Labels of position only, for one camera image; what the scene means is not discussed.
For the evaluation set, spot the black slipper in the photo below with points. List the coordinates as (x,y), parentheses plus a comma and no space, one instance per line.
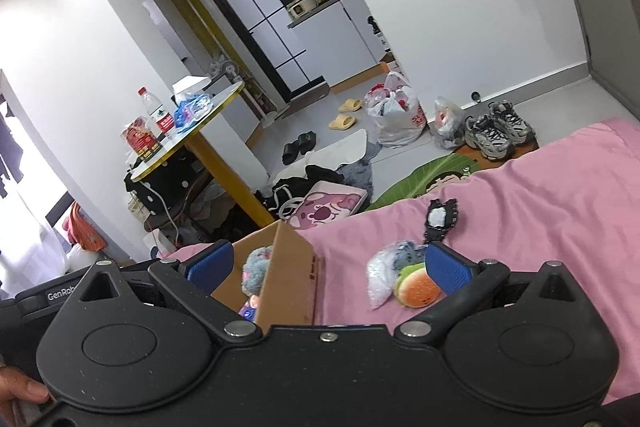
(306,142)
(290,153)

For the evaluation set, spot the left yellow slipper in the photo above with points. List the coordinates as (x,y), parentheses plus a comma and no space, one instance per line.
(342,122)

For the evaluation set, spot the left black slipper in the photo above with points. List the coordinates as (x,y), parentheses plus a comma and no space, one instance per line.
(290,153)

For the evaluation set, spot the black spray bottle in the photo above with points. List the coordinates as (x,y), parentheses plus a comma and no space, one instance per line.
(374,26)

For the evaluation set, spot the green leaf cartoon rug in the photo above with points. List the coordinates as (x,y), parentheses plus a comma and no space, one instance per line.
(436,173)

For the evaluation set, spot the black polka dot bag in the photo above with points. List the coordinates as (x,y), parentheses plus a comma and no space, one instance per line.
(169,179)

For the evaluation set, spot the red snack bag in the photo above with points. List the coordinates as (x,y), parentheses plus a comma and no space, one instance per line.
(140,138)

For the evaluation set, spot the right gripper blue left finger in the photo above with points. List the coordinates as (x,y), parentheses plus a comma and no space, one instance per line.
(208,269)

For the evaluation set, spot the black lace heart pouch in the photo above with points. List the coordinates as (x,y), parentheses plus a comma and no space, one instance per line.
(441,218)

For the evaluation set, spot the right yellow slipper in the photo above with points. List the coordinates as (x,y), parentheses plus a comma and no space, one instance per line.
(351,105)

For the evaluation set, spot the orange cloth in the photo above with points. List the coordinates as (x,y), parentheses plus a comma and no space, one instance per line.
(81,232)

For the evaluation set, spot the small clear plastic bag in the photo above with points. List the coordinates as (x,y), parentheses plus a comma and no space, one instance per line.
(448,124)

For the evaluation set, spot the pink bed blanket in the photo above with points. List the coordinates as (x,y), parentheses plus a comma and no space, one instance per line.
(575,200)

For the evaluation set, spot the cardboard box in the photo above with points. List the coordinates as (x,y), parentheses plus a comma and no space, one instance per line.
(289,290)

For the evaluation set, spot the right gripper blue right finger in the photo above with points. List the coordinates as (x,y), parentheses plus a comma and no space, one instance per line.
(448,269)

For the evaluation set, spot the grey cloth on floor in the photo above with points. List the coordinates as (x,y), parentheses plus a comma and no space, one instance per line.
(359,173)

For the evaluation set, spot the clear water bottle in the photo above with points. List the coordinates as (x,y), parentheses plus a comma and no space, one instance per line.
(157,111)

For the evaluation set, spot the grey sneaker right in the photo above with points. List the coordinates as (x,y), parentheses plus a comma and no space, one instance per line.
(510,123)

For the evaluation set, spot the grey plush mouse toy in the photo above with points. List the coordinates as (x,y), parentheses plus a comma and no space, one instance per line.
(254,271)

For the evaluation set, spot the person's left hand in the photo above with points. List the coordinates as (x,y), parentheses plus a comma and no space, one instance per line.
(16,386)

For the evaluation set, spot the right black slipper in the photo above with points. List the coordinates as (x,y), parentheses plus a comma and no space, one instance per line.
(306,142)

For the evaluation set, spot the black clothes pile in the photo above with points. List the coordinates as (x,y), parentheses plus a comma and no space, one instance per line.
(282,198)

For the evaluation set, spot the pink bear tote bag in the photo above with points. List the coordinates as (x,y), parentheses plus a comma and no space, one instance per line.
(326,203)

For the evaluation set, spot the large white plastic bag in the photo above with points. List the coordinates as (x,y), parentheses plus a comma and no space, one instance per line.
(395,111)

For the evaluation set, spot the blue tissue pack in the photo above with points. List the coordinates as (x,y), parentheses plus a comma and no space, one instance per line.
(193,103)

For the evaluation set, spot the grey sneaker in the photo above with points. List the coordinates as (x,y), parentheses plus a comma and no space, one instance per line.
(510,123)
(482,134)

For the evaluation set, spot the white kitchen cabinet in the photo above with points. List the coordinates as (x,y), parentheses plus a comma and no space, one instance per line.
(338,42)

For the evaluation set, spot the grey sneaker left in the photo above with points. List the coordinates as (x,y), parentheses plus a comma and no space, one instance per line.
(482,134)

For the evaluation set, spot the yellow slipper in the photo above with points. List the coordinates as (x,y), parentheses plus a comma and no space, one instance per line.
(351,105)
(342,122)

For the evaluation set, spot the hamburger plush toy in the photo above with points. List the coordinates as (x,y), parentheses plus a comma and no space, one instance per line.
(414,288)

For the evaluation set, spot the white floor mat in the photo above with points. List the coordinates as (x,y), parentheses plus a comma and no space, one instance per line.
(343,152)

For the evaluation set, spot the white rice cooker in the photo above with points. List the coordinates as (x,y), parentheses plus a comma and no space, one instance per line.
(299,8)

